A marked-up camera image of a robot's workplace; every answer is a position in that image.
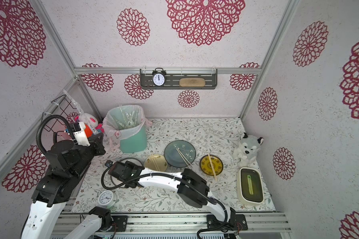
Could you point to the white alarm clock on table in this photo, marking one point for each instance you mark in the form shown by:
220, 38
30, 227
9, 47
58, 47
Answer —
107, 199

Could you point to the yellow black patterned plate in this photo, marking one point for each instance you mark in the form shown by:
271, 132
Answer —
205, 165

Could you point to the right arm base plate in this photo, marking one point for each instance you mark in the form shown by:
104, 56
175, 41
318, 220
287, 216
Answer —
237, 223

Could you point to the red plush toy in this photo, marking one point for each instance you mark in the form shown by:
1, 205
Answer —
88, 131

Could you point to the white orange patterned plate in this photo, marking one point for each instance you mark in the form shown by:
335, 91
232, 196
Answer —
114, 180

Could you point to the dark green glass plate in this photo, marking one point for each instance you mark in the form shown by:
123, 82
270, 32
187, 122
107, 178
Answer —
169, 150

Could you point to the disposable chopsticks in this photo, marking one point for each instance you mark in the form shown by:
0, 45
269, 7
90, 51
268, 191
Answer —
184, 157
155, 163
212, 167

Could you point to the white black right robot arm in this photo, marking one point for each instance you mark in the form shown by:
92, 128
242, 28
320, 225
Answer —
190, 187

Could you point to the small pale yellow plate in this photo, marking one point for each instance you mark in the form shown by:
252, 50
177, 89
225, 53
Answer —
161, 161

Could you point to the grey wall shelf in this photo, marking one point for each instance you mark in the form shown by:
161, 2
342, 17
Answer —
172, 80

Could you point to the wooden brush on shelf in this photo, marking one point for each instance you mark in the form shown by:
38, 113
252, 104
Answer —
192, 82

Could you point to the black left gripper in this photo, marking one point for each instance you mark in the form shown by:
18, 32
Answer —
97, 142

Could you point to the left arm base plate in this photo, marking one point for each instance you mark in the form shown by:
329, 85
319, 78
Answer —
118, 225

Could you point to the grey husky plush toy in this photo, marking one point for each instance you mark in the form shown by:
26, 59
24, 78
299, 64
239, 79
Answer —
246, 151

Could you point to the black wire wall basket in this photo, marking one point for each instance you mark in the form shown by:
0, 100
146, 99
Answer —
60, 106

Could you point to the green trash bin with bag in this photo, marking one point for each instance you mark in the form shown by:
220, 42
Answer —
125, 129

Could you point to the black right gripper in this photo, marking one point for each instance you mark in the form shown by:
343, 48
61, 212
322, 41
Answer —
115, 166

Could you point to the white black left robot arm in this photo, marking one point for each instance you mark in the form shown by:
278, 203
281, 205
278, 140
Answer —
53, 191

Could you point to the white green rectangular tray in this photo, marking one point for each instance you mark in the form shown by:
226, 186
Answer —
249, 187

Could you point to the black alarm clock on shelf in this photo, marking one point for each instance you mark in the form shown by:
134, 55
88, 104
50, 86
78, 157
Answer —
159, 77

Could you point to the white wrist camera on left gripper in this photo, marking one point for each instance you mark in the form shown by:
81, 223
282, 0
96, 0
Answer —
79, 133

